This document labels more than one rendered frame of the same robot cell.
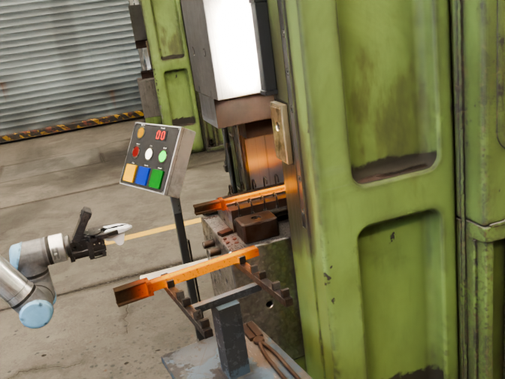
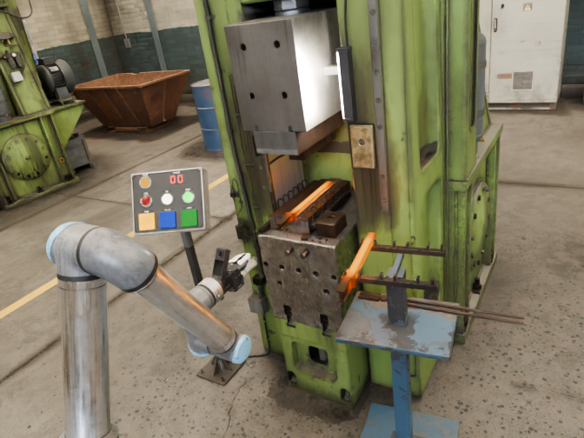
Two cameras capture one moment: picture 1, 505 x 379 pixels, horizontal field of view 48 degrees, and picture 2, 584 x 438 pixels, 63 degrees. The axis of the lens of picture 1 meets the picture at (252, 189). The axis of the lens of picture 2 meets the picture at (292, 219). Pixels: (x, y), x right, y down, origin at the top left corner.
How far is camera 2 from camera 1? 134 cm
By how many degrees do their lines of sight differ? 37
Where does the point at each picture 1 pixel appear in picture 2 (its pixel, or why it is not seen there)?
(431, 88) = (434, 101)
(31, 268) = not seen: hidden behind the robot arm
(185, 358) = (354, 330)
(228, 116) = (302, 143)
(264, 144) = (279, 166)
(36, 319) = (245, 353)
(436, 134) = (437, 129)
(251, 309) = not seen: hidden behind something
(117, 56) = not seen: outside the picture
